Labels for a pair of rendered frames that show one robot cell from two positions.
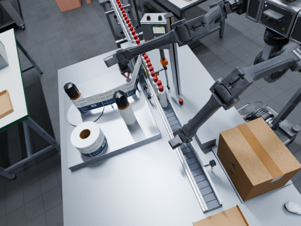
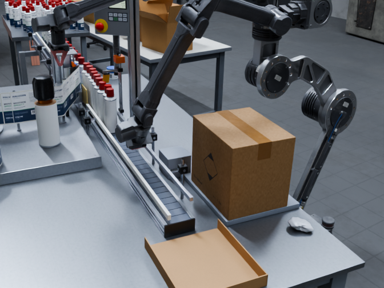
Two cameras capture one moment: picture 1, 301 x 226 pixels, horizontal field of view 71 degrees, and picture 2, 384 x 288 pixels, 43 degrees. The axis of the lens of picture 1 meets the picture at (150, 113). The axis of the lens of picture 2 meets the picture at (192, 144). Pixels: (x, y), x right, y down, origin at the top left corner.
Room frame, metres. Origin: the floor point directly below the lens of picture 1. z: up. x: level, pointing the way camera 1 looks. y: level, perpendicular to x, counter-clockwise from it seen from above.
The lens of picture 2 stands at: (-1.00, 0.28, 1.77)
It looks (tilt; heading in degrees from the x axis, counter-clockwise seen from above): 25 degrees down; 338
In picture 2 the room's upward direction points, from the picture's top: 2 degrees clockwise
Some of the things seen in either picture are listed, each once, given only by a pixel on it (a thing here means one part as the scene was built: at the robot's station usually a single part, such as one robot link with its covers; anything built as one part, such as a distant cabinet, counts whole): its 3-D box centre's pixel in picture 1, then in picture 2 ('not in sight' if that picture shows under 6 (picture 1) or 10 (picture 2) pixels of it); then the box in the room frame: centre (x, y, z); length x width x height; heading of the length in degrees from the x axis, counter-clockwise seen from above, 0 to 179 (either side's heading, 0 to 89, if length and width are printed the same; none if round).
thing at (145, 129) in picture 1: (105, 110); (4, 136); (1.15, 0.34, 0.86); 0.80 x 0.67 x 0.05; 4
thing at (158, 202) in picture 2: (170, 129); (119, 149); (0.77, -0.10, 0.91); 1.07 x 0.01 x 0.02; 4
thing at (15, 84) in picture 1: (11, 97); not in sight; (2.27, 1.68, 0.40); 1.90 x 0.75 x 0.80; 14
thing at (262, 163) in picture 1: (252, 159); (239, 160); (0.38, -0.45, 0.99); 0.30 x 0.24 x 0.27; 4
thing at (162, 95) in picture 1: (162, 96); (111, 110); (1.00, -0.12, 0.98); 0.05 x 0.05 x 0.20
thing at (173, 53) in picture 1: (174, 62); (134, 62); (1.11, -0.26, 1.17); 0.04 x 0.04 x 0.67; 4
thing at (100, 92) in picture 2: (157, 87); (103, 103); (1.10, -0.11, 0.98); 0.05 x 0.05 x 0.20
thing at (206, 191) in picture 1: (162, 102); (109, 131); (1.05, -0.11, 0.86); 1.65 x 0.08 x 0.04; 4
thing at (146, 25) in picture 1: (157, 32); (115, 11); (1.17, -0.19, 1.38); 0.17 x 0.10 x 0.19; 59
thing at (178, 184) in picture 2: (180, 121); (136, 135); (0.77, -0.17, 0.96); 1.07 x 0.01 x 0.01; 4
